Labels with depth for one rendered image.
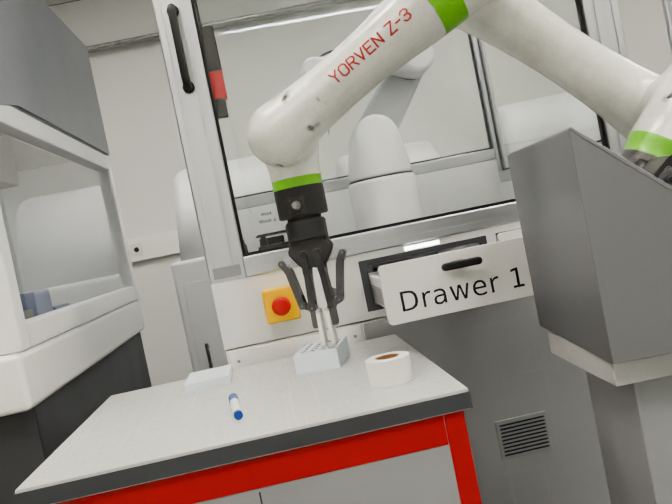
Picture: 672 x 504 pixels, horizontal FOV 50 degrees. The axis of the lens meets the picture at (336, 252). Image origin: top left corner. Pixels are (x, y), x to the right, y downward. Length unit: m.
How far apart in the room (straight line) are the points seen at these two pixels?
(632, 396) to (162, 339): 4.10
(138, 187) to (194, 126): 3.39
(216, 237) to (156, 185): 3.38
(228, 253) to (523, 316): 0.67
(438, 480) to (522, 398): 0.68
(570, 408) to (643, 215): 0.80
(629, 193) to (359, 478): 0.53
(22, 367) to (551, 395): 1.11
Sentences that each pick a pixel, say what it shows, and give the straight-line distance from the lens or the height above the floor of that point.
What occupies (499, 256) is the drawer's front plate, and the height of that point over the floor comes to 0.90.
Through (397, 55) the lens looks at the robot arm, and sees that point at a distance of 1.19.
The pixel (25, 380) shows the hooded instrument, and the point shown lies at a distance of 1.42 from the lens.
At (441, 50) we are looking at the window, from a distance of 1.69.
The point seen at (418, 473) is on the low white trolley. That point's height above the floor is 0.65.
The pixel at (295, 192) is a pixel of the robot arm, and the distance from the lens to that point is 1.29.
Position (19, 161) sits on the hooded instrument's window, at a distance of 1.72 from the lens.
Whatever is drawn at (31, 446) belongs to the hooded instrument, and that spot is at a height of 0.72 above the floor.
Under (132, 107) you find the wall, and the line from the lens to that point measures 5.04.
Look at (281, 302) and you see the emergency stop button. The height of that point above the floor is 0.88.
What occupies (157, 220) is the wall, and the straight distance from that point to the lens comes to 4.94.
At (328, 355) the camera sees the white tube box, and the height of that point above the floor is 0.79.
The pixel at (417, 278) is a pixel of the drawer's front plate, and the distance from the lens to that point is 1.33.
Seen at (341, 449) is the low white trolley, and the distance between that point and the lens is 1.03.
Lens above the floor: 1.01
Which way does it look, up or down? 2 degrees down
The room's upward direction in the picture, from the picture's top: 11 degrees counter-clockwise
